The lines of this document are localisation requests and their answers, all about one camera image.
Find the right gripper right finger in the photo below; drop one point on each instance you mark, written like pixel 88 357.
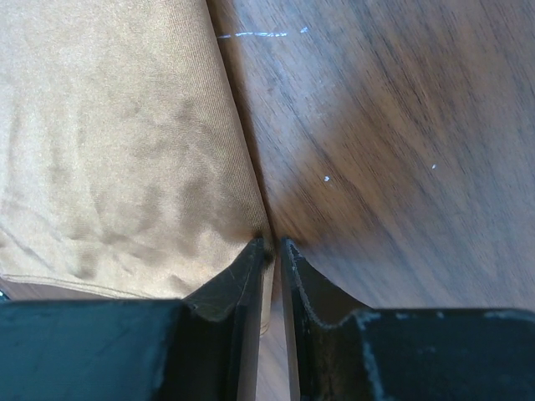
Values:
pixel 341 349

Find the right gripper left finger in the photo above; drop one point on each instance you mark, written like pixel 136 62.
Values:
pixel 201 347

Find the brown cloth napkin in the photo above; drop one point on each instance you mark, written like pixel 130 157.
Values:
pixel 124 168

